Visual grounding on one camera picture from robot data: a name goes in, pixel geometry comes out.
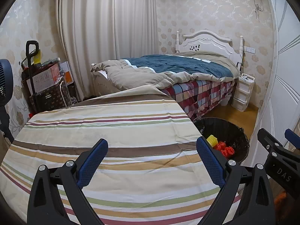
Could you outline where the printed cardboard box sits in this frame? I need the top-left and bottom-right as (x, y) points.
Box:
(26, 63), (60, 92)

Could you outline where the bed with duvet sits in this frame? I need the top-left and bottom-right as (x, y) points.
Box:
(91, 52), (241, 92)

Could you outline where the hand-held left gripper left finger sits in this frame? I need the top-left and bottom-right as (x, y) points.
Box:
(27, 138), (109, 225)

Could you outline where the orange and white carton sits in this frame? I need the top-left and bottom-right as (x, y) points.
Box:
(58, 61), (74, 85)

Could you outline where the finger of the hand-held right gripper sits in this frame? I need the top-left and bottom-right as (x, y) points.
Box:
(257, 128), (285, 156)
(284, 129), (300, 150)

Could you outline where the blue standing fan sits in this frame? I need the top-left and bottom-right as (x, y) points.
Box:
(0, 58), (14, 143)

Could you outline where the white wardrobe door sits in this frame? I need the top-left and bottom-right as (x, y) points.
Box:
(254, 0), (300, 150)

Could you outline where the yellow foam net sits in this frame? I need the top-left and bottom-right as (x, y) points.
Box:
(206, 135), (218, 149)

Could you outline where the striped tablecloth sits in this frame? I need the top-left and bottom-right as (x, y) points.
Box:
(0, 85), (242, 225)

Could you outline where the white plastic drawer unit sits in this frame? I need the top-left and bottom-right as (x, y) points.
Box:
(232, 73), (255, 112)

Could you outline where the checkered bed sheet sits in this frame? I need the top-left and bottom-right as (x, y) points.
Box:
(160, 78), (236, 121)

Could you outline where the white bed footboard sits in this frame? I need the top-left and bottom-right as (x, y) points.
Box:
(91, 63), (110, 95)

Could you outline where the black bag-lined trash bin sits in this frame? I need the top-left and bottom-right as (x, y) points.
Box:
(193, 117), (250, 166)

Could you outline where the brown patterned storage box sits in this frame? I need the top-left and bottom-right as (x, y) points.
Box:
(28, 82), (72, 113)

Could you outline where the cream curtain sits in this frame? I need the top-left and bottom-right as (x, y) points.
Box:
(56, 0), (160, 101)

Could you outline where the white tied cord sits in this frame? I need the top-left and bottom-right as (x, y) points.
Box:
(253, 0), (263, 20)

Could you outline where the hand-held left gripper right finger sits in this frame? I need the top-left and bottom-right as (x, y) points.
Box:
(196, 136), (276, 225)

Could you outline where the person's right forearm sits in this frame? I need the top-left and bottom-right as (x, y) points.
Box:
(273, 191), (291, 207)

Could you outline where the white bed headboard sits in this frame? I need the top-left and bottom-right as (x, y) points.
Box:
(176, 30), (245, 62)

